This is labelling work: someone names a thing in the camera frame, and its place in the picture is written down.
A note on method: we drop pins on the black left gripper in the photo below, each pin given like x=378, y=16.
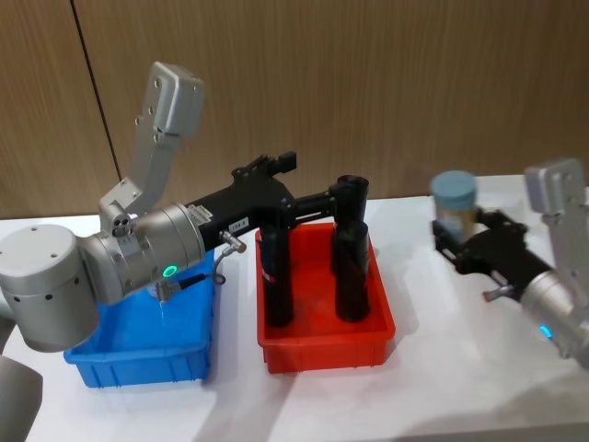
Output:
x=244, y=202

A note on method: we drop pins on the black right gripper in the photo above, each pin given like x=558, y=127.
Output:
x=499, y=251

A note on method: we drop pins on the clear jar with blue lid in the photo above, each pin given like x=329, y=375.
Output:
x=453, y=193

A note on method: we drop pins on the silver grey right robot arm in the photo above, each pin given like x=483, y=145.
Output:
x=552, y=294

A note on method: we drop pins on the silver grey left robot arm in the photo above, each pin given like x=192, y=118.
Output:
x=41, y=285

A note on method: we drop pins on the plain black bottle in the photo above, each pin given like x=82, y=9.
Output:
x=352, y=276

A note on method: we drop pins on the black bottle with red band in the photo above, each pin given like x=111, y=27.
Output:
x=278, y=294

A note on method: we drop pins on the red plastic bin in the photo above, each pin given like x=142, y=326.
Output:
x=317, y=340

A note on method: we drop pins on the blue plastic bin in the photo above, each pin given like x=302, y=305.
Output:
x=138, y=336

